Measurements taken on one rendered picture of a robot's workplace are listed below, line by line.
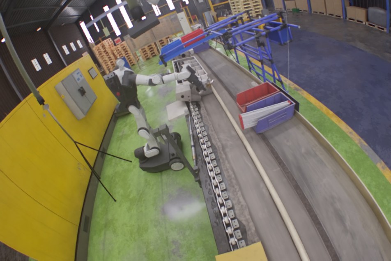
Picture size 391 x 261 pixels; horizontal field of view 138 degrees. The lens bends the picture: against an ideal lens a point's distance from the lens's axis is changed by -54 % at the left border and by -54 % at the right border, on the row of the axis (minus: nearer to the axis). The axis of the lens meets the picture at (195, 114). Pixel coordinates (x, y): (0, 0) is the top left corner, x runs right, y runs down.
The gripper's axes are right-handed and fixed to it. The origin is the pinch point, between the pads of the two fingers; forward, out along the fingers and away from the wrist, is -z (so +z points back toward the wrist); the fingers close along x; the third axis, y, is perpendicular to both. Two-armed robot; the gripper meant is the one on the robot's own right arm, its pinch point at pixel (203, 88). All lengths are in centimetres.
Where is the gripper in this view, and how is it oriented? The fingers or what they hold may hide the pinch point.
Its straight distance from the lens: 154.3
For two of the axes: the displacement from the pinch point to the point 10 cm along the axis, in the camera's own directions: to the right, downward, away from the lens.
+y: -6.9, 6.6, 2.9
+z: -7.0, -5.2, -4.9
